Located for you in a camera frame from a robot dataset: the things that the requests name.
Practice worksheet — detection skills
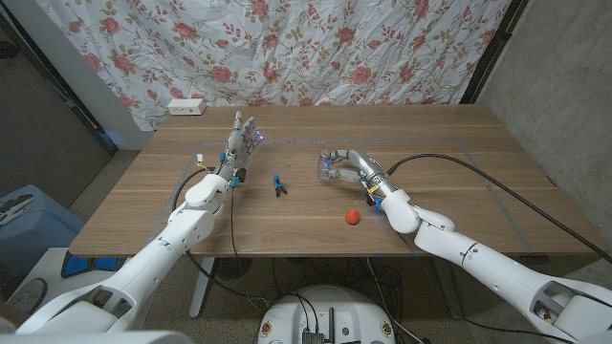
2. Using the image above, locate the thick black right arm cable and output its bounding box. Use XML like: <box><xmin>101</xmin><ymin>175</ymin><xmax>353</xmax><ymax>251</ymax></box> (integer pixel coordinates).
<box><xmin>385</xmin><ymin>153</ymin><xmax>612</xmax><ymax>264</ymax></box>

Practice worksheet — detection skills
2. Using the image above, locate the grey table leg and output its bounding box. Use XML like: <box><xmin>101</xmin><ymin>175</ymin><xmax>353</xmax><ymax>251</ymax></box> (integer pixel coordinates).
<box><xmin>432</xmin><ymin>255</ymin><xmax>465</xmax><ymax>320</ymax></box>

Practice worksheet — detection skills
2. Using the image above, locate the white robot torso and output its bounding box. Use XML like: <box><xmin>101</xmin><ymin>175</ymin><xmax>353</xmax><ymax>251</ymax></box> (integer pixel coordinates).
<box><xmin>257</xmin><ymin>285</ymin><xmax>396</xmax><ymax>344</ymax></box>

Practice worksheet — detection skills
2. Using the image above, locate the white power strip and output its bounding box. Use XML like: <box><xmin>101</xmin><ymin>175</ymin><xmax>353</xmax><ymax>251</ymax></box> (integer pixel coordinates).
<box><xmin>166</xmin><ymin>97</ymin><xmax>208</xmax><ymax>117</ymax></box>

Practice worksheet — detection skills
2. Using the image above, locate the white table leg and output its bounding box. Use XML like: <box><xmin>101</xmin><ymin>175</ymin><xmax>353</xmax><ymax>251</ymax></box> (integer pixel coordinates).
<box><xmin>188</xmin><ymin>256</ymin><xmax>216</xmax><ymax>320</ymax></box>

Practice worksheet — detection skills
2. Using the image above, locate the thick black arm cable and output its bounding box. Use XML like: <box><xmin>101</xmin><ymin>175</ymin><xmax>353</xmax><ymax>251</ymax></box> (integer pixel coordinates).
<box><xmin>385</xmin><ymin>153</ymin><xmax>612</xmax><ymax>264</ymax></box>
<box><xmin>170</xmin><ymin>166</ymin><xmax>269</xmax><ymax>307</ymax></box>

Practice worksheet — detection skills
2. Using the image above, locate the black round fan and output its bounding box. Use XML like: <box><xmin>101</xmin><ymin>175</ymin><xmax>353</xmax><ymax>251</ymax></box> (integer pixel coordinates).
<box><xmin>212</xmin><ymin>256</ymin><xmax>253</xmax><ymax>282</ymax></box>

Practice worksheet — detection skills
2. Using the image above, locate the white floor cable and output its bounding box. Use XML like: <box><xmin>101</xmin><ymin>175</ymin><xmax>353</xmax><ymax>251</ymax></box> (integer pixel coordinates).
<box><xmin>365</xmin><ymin>256</ymin><xmax>426</xmax><ymax>344</ymax></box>

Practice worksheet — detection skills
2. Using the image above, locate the floral backdrop cloth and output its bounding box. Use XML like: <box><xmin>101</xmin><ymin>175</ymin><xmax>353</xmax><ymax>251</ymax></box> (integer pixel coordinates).
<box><xmin>35</xmin><ymin>0</ymin><xmax>513</xmax><ymax>131</ymax></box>

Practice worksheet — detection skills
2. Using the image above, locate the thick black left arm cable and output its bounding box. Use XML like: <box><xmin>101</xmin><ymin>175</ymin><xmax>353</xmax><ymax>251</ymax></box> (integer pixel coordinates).
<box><xmin>170</xmin><ymin>166</ymin><xmax>269</xmax><ymax>307</ymax></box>

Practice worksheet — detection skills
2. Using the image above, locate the clear glass salt shaker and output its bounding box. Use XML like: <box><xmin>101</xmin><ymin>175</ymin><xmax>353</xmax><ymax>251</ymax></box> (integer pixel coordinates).
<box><xmin>317</xmin><ymin>149</ymin><xmax>337</xmax><ymax>182</ymax></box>

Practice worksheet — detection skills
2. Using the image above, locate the blue plastic container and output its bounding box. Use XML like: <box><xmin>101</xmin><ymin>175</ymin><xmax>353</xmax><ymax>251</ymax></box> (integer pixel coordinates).
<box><xmin>0</xmin><ymin>184</ymin><xmax>86</xmax><ymax>278</ymax></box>

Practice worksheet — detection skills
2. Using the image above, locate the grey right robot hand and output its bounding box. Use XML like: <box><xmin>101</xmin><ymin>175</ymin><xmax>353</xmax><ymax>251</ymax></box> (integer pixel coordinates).
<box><xmin>320</xmin><ymin>148</ymin><xmax>399</xmax><ymax>200</ymax></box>

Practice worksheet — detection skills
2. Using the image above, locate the black white hand tool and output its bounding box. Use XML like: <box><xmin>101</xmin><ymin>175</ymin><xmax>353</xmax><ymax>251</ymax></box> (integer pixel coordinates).
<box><xmin>0</xmin><ymin>193</ymin><xmax>34</xmax><ymax>226</ymax></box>

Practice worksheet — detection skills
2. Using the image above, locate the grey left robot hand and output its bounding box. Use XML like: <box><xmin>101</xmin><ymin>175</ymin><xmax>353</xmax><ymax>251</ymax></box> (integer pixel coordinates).
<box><xmin>215</xmin><ymin>110</ymin><xmax>265</xmax><ymax>187</ymax></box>

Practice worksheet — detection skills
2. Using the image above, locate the black backdrop pole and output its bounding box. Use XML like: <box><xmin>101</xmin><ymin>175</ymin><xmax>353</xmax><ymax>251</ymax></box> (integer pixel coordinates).
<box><xmin>459</xmin><ymin>0</ymin><xmax>530</xmax><ymax>105</ymax></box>

